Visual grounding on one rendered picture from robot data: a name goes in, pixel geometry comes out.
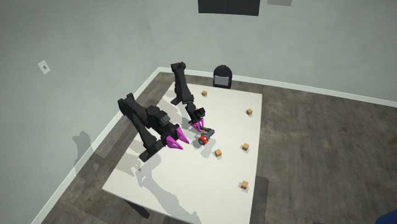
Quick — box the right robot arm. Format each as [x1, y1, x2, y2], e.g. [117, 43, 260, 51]
[118, 93, 174, 162]

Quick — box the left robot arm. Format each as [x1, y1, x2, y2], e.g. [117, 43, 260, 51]
[171, 62, 205, 120]

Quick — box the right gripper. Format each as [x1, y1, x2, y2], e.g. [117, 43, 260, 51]
[160, 124, 189, 150]

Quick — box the dark grey l-shaped nozzle body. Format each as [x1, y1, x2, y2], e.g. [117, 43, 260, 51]
[198, 126, 214, 145]

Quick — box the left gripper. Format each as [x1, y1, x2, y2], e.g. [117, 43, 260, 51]
[188, 116, 203, 132]

